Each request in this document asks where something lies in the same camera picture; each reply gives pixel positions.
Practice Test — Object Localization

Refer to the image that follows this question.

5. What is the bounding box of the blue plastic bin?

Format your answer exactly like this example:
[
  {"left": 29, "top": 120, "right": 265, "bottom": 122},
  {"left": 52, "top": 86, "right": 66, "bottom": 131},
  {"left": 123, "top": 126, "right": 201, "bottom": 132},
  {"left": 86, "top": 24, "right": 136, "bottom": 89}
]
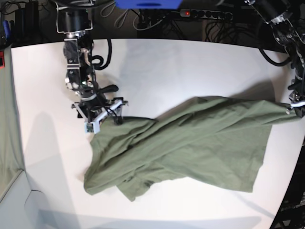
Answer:
[{"left": 115, "top": 0, "right": 182, "bottom": 9}]

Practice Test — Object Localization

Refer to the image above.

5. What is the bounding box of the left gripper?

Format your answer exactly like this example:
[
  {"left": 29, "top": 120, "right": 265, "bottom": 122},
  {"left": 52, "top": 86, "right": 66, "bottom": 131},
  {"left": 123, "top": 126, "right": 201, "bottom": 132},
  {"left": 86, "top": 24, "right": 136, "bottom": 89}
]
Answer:
[{"left": 288, "top": 81, "right": 305, "bottom": 118}]

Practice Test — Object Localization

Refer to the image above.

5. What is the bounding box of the red box at left edge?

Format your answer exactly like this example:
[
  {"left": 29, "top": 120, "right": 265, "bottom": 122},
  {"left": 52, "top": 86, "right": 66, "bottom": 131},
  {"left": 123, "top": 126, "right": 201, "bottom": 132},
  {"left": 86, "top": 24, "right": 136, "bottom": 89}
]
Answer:
[{"left": 0, "top": 51, "right": 5, "bottom": 69}]

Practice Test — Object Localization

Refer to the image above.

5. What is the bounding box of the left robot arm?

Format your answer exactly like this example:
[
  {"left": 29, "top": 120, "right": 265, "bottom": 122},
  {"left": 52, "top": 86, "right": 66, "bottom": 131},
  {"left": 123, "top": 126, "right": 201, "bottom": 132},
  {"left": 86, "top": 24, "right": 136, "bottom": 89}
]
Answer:
[{"left": 245, "top": 0, "right": 305, "bottom": 118}]

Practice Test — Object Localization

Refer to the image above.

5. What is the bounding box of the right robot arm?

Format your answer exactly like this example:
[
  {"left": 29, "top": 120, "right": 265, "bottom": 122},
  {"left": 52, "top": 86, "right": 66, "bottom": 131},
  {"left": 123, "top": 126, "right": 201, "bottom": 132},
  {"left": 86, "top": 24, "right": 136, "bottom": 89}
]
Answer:
[{"left": 55, "top": 0, "right": 127, "bottom": 131}]

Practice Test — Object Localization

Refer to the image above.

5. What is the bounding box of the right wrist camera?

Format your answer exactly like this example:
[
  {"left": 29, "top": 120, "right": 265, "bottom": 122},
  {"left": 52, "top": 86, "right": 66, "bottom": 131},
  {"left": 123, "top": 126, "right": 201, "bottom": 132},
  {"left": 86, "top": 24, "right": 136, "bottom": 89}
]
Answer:
[{"left": 84, "top": 122, "right": 100, "bottom": 134}]

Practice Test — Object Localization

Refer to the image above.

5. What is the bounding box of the green cloth at left edge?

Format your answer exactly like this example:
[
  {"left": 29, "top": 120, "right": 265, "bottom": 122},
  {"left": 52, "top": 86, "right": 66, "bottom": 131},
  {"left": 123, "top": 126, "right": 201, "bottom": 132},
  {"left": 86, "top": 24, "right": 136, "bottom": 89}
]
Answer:
[{"left": 0, "top": 47, "right": 24, "bottom": 195}]

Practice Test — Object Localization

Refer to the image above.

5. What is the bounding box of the black power strip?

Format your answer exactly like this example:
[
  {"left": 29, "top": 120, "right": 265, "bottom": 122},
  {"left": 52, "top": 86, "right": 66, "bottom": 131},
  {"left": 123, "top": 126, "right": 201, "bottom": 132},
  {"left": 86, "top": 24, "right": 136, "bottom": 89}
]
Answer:
[{"left": 179, "top": 9, "right": 233, "bottom": 21}]

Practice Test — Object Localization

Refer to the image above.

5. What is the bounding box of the green t-shirt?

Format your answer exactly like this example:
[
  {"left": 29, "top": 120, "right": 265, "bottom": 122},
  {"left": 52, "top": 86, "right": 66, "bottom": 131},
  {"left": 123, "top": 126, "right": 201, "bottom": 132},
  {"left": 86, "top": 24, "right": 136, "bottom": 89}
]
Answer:
[{"left": 83, "top": 97, "right": 300, "bottom": 201}]

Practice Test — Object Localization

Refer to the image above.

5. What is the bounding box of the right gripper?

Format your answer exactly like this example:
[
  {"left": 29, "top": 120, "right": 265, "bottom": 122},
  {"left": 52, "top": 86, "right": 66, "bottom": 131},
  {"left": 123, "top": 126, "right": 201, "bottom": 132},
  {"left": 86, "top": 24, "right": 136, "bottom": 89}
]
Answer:
[{"left": 71, "top": 94, "right": 128, "bottom": 125}]

